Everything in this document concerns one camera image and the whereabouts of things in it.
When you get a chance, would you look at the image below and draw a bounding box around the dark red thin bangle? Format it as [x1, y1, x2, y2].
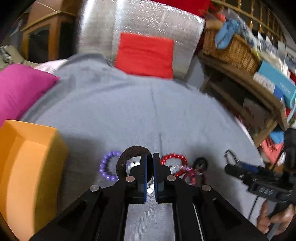
[170, 165, 206, 186]

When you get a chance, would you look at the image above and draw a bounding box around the white pearl bracelet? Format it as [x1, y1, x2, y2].
[125, 155, 155, 194]

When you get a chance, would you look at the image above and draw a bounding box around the dark brown hair tie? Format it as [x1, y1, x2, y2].
[115, 145, 154, 182]

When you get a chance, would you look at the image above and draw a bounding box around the purple bead bracelet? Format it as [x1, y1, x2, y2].
[99, 150, 123, 182]

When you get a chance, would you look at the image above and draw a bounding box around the red bead bracelet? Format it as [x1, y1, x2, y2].
[159, 153, 188, 166]

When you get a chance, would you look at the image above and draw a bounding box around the person's right hand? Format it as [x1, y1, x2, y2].
[256, 200, 295, 235]

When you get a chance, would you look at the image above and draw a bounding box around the grey blanket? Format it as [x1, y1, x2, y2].
[22, 54, 265, 240]

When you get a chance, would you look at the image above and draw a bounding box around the wooden shelf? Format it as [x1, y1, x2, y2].
[198, 53, 289, 147]

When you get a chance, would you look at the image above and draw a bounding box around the teal box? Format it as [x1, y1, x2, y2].
[258, 61, 295, 108]

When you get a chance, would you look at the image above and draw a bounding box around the orange cardboard box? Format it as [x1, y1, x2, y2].
[1, 120, 68, 240]

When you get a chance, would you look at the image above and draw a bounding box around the red pillow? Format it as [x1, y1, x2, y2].
[115, 33, 174, 79]

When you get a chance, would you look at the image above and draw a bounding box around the wicker basket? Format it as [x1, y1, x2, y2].
[203, 28, 261, 74]

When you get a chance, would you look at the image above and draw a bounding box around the pink bed sheet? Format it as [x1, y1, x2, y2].
[35, 59, 68, 74]

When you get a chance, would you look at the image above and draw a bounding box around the magenta pillow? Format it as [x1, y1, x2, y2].
[0, 64, 59, 125]

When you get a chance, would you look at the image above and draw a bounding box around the silver foil insulation mat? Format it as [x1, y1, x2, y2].
[75, 1, 205, 79]

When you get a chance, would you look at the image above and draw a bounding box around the blue cloth in basket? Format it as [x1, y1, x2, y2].
[214, 19, 241, 50]

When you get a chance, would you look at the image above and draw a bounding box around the wooden cabinet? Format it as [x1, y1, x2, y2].
[21, 0, 81, 63]

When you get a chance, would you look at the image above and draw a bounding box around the wooden stair railing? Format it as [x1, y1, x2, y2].
[212, 0, 287, 44]

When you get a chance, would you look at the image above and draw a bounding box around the beige leather armchair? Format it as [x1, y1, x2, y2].
[0, 45, 38, 71]

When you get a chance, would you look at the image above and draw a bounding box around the red garment on railing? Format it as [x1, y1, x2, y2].
[153, 0, 211, 16]

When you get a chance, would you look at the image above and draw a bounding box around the small black ring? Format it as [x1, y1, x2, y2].
[193, 157, 208, 172]

